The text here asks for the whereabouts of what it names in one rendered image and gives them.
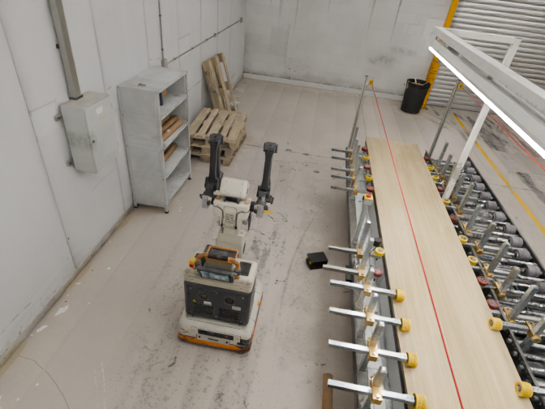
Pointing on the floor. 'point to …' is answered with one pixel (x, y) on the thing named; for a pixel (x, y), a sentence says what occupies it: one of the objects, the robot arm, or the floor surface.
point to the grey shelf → (154, 85)
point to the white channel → (516, 84)
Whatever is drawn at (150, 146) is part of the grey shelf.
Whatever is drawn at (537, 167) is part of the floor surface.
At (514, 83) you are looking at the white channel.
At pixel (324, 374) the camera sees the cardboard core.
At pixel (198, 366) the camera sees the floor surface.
